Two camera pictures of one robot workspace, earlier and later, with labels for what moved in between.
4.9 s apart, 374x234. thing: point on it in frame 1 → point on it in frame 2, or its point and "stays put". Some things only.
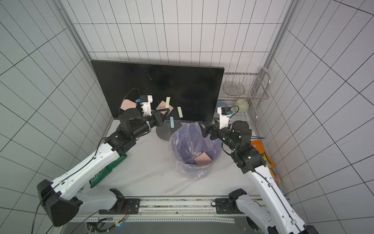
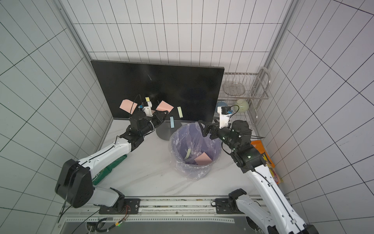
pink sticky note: x=127 y=104 stays put
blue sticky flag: x=172 y=122 stays put
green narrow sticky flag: x=167 y=102 → x=188 y=153
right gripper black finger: x=204 y=127 stays put
